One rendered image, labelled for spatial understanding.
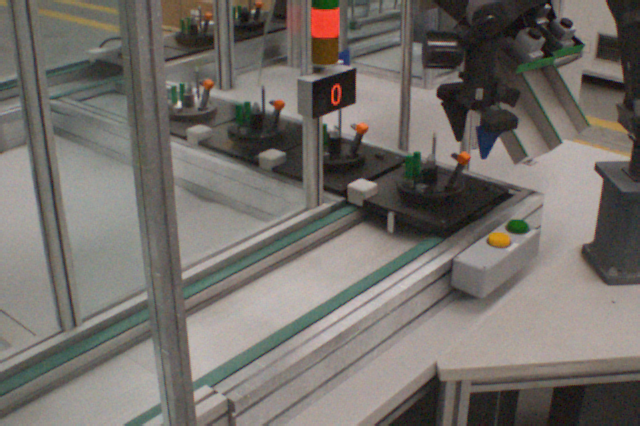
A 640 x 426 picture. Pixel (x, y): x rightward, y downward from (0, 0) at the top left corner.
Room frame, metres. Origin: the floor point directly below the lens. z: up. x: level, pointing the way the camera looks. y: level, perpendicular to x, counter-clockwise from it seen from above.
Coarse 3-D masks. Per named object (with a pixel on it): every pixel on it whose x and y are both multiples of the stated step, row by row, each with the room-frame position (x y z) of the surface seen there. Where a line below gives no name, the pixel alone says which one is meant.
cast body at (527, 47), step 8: (520, 32) 1.69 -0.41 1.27; (528, 32) 1.69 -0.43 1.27; (536, 32) 1.69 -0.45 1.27; (512, 40) 1.71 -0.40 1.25; (520, 40) 1.69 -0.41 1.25; (528, 40) 1.68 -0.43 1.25; (536, 40) 1.68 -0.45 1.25; (544, 40) 1.69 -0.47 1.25; (512, 48) 1.70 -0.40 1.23; (520, 48) 1.69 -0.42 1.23; (528, 48) 1.68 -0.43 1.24; (536, 48) 1.68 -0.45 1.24; (520, 56) 1.69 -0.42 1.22; (528, 56) 1.67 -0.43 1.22; (536, 56) 1.68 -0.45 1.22
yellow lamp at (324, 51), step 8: (312, 40) 1.46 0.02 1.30; (320, 40) 1.45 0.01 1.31; (328, 40) 1.45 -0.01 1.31; (336, 40) 1.46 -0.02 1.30; (312, 48) 1.46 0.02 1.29; (320, 48) 1.45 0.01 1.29; (328, 48) 1.45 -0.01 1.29; (336, 48) 1.46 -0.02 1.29; (312, 56) 1.46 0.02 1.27; (320, 56) 1.45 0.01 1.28; (328, 56) 1.45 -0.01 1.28; (336, 56) 1.46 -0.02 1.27; (320, 64) 1.45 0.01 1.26; (328, 64) 1.45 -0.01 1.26
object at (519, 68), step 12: (432, 0) 1.84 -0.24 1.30; (444, 0) 1.81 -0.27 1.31; (456, 0) 1.78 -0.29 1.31; (468, 0) 1.76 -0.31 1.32; (456, 12) 1.78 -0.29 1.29; (516, 24) 1.81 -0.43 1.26; (504, 36) 1.78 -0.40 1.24; (516, 36) 1.79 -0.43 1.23; (504, 48) 1.73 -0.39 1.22; (504, 60) 1.67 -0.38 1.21; (516, 60) 1.70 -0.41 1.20; (540, 60) 1.68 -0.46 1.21; (552, 60) 1.72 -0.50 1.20; (516, 72) 1.64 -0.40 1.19
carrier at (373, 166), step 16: (336, 128) 1.70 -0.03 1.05; (336, 144) 1.69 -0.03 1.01; (336, 160) 1.65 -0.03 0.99; (352, 160) 1.65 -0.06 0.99; (368, 160) 1.70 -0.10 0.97; (384, 160) 1.70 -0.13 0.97; (400, 160) 1.70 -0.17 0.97; (336, 176) 1.61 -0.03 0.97; (352, 176) 1.61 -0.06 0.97; (368, 176) 1.61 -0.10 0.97; (336, 192) 1.54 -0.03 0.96
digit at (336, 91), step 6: (336, 78) 1.46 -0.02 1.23; (342, 78) 1.47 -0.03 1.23; (330, 84) 1.44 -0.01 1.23; (336, 84) 1.46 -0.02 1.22; (342, 84) 1.47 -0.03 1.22; (330, 90) 1.44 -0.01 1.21; (336, 90) 1.46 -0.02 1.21; (342, 90) 1.47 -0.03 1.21; (330, 96) 1.44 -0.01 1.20; (336, 96) 1.46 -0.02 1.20; (342, 96) 1.47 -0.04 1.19; (330, 102) 1.44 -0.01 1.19; (336, 102) 1.46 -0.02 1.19; (342, 102) 1.47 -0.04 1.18; (330, 108) 1.44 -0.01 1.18
